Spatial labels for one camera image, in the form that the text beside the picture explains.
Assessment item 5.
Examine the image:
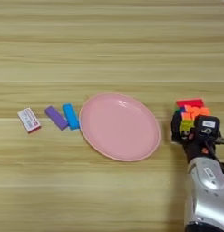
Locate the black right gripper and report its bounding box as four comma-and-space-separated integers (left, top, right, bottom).
170, 111, 224, 164

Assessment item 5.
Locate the multicoloured puzzle cube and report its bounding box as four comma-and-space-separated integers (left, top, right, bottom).
174, 97, 211, 137

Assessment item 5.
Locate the pink round plate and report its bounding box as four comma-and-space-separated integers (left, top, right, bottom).
78, 92, 161, 162

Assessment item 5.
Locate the blue rectangular block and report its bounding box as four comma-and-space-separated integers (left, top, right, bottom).
62, 102, 81, 131

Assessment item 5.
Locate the purple rectangular block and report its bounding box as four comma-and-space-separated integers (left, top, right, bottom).
44, 105, 70, 131

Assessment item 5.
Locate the white eraser red print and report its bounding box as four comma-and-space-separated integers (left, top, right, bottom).
16, 107, 42, 134

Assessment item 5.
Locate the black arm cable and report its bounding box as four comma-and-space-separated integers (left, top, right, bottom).
205, 141, 224, 178

